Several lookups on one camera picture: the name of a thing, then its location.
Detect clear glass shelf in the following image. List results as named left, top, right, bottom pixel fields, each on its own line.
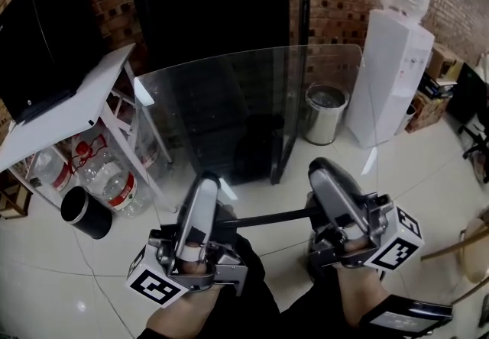
left=132, top=43, right=380, bottom=232

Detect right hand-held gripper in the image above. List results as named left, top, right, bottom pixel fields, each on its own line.
left=306, top=157, right=425, bottom=273

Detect person's left forearm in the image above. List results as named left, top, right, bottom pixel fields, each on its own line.
left=146, top=284, right=231, bottom=339

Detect white table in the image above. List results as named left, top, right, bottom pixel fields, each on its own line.
left=0, top=42, right=179, bottom=213

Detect brown cardboard box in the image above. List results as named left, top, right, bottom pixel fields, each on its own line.
left=403, top=91, right=452, bottom=135
left=426, top=43, right=465, bottom=81

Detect stack of dark books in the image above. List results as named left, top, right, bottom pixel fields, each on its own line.
left=417, top=72, right=458, bottom=101

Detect black wrist-worn device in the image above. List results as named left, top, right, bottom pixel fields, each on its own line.
left=358, top=293, right=455, bottom=339

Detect black cylinder container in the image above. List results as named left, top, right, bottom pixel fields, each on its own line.
left=60, top=186, right=114, bottom=241

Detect black fridge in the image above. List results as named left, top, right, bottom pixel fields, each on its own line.
left=128, top=0, right=311, bottom=186

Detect white water dispenser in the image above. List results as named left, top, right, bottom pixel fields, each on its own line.
left=345, top=8, right=436, bottom=150

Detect steel trash bin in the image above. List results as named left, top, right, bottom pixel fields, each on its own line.
left=303, top=82, right=351, bottom=147

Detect person's black trousers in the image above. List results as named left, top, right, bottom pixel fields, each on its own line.
left=136, top=233, right=360, bottom=339

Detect person's right forearm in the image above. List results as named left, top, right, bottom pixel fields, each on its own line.
left=335, top=263, right=391, bottom=328

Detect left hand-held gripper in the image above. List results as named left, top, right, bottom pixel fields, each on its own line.
left=126, top=171, right=249, bottom=308

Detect black office chair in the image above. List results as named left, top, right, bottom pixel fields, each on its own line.
left=445, top=61, right=489, bottom=182

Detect large red-label water bottle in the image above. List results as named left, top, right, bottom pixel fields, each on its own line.
left=75, top=134, right=154, bottom=219
left=27, top=146, right=79, bottom=198

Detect black box appliance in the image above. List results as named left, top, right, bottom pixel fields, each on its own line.
left=0, top=0, right=105, bottom=125

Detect person's left hand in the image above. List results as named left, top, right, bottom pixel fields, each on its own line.
left=179, top=244, right=209, bottom=275

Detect wooden chair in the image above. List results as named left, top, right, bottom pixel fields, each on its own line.
left=419, top=207, right=489, bottom=318

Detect person's right hand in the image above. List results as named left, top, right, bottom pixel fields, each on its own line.
left=342, top=234, right=370, bottom=254

